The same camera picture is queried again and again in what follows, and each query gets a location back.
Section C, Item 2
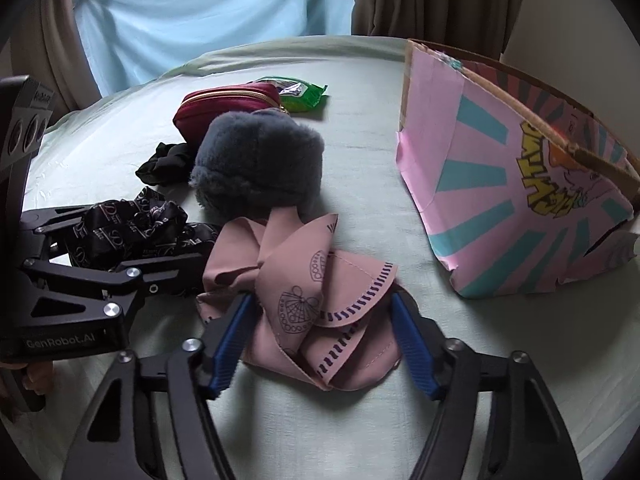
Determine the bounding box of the grey fluffy hat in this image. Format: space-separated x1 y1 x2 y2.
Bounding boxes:
189 110 325 221

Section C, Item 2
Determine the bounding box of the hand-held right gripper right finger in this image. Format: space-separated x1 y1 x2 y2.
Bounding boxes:
390 291 583 480

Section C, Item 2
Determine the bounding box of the brown curtain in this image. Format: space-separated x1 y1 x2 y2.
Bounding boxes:
351 0 525 61

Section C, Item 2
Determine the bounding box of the person's left hand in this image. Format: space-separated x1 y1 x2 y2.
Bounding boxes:
0 360 55 423

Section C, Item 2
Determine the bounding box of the bed with light green sheet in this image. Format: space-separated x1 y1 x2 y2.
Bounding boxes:
10 35 640 480

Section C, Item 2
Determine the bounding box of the pink printed cardboard box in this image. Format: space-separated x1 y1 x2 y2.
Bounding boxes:
396 37 640 301

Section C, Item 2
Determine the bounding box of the pink printed scarf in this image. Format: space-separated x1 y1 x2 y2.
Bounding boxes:
196 212 403 392

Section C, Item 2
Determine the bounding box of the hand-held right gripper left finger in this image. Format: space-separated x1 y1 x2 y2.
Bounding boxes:
60 292 258 480

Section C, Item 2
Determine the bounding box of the maroon zipper pouch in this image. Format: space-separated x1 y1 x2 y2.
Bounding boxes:
172 81 287 143

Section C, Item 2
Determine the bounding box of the light blue curtain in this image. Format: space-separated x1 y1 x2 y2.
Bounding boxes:
74 0 357 98

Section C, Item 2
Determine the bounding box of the black scrunchie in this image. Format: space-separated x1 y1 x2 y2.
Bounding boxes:
135 141 201 187

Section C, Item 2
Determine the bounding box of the black printed scarf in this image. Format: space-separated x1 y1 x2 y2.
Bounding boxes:
70 186 223 273

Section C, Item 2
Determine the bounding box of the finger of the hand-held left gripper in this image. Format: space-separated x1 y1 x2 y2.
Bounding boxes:
19 202 101 261
20 257 186 326

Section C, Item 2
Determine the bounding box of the green snack packet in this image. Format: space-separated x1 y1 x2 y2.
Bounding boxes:
252 76 330 113

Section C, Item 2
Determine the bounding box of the beige curtain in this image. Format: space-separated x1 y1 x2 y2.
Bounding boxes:
10 0 103 126

